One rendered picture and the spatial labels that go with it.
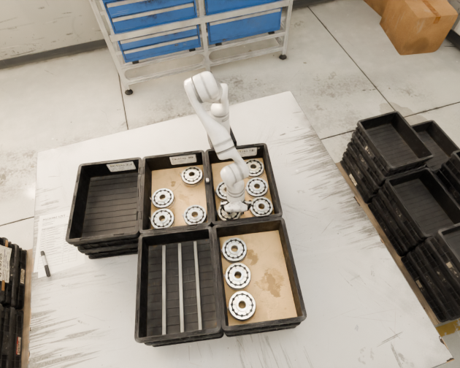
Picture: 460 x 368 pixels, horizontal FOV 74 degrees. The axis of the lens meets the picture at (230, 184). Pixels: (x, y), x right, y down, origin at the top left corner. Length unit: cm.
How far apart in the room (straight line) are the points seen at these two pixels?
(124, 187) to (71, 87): 225
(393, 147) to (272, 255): 125
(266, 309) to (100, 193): 93
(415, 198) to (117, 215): 175
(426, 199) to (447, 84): 177
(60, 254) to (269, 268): 99
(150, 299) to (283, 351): 56
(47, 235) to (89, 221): 29
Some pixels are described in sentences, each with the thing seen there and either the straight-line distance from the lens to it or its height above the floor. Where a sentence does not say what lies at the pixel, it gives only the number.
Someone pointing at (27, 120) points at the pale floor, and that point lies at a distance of 356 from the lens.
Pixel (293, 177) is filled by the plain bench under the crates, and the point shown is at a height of 70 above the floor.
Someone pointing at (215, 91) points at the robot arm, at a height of 139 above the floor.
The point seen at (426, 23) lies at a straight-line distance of 384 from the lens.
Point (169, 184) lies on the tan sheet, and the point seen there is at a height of 83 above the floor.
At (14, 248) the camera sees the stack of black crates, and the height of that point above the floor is 27.
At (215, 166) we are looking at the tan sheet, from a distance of 154.
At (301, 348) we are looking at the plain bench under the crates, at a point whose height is 70.
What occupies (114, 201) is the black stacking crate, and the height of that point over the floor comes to 83.
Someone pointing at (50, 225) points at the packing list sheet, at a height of 70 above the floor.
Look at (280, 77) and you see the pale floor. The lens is 335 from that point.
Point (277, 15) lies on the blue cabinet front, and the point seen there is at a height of 47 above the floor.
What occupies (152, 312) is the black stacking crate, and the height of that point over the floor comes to 83.
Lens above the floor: 208
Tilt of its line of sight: 58 degrees down
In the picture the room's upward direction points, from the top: 4 degrees counter-clockwise
